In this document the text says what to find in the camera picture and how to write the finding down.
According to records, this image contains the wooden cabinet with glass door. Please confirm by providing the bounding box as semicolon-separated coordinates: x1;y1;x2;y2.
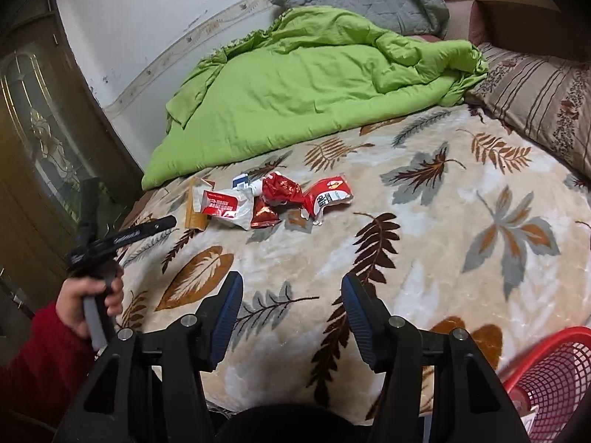
0;0;144;333

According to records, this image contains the brown cardboard box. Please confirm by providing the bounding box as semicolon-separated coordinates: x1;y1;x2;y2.
434;0;591;63

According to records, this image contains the person's left hand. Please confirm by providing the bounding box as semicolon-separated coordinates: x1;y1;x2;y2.
55;277;125;340

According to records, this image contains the brown flat packet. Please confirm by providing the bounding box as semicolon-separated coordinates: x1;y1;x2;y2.
185;178;215;231

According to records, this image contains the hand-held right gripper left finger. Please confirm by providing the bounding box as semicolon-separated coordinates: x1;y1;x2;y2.
53;271;245;443

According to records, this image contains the leaf print blanket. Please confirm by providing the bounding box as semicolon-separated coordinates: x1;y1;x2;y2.
113;102;591;425

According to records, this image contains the crumpled red foil wrapper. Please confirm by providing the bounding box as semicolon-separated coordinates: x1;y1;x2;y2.
261;172;303;206

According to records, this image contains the blue and white small box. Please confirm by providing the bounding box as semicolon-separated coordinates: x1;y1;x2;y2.
231;173;264;195

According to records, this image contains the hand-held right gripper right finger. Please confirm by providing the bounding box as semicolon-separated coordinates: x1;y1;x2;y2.
341;272;539;443

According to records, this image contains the green quilt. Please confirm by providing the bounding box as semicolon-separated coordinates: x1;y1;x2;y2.
142;6;490;191

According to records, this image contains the white packet with red label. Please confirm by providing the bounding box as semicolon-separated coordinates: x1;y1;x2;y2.
199;188;256;231

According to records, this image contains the red and white torn packet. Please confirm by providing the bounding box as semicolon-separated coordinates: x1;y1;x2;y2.
300;174;355;226

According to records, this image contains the red triangular snack packet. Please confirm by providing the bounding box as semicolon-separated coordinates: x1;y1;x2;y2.
250;196;282;230

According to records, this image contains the striped floral pillow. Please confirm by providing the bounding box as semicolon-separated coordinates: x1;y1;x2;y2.
464;42;591;181

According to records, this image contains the person's left forearm red sleeve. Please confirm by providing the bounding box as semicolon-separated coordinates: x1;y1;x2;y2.
0;302;100;430

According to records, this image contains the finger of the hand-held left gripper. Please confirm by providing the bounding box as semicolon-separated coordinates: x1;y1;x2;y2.
120;215;177;247

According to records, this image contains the red plastic mesh basket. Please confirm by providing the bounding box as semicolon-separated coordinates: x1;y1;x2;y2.
502;327;591;443

